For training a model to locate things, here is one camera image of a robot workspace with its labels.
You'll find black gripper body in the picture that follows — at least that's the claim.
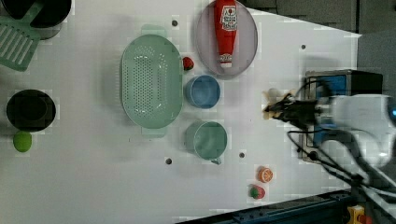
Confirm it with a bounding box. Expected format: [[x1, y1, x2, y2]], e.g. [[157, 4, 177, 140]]
[[279, 101, 317, 125]]

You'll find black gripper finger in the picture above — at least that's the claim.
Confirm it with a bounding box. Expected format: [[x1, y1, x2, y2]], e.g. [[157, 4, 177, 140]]
[[263, 99, 292, 113]]

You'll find peeled toy banana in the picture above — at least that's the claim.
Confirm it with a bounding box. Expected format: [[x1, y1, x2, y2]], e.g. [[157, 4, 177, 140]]
[[262, 88, 296, 119]]

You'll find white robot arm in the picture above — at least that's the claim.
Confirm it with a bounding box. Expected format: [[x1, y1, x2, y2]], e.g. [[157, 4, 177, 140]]
[[262, 94, 395, 167]]

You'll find orange half toy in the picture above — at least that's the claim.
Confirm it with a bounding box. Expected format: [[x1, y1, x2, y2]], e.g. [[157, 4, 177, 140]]
[[257, 167, 274, 183]]

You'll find grey round plate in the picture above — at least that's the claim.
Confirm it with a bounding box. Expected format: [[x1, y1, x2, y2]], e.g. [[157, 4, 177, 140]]
[[194, 2, 258, 77]]

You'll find blue bowl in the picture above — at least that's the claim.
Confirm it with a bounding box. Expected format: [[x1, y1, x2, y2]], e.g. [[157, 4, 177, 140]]
[[184, 76, 220, 109]]

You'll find large red strawberry toy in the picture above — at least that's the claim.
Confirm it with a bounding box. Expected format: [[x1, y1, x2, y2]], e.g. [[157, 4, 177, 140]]
[[248, 185, 266, 200]]

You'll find small red strawberry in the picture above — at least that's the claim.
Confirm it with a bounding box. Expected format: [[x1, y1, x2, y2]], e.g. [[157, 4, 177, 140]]
[[183, 57, 194, 71]]

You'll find red ketchup bottle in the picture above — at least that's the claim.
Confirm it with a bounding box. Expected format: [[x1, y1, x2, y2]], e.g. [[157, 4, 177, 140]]
[[214, 0, 238, 68]]

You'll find green oval colander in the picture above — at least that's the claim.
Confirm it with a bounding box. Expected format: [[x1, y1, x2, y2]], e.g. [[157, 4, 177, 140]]
[[120, 24, 183, 138]]

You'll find tall black cup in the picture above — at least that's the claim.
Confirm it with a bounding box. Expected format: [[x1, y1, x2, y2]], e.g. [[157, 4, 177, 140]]
[[1, 0, 72, 28]]

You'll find short black cup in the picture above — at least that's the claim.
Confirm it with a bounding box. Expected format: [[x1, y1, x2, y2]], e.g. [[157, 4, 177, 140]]
[[7, 90, 56, 133]]

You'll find green lime toy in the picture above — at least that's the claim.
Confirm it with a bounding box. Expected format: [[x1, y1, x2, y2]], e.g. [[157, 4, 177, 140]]
[[13, 131, 32, 153]]

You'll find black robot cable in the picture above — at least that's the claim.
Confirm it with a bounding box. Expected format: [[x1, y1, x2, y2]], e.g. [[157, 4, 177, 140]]
[[286, 78, 396, 200]]

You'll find green cup with handle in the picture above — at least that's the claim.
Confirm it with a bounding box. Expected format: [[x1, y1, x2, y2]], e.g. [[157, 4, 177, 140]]
[[185, 120, 228, 165]]

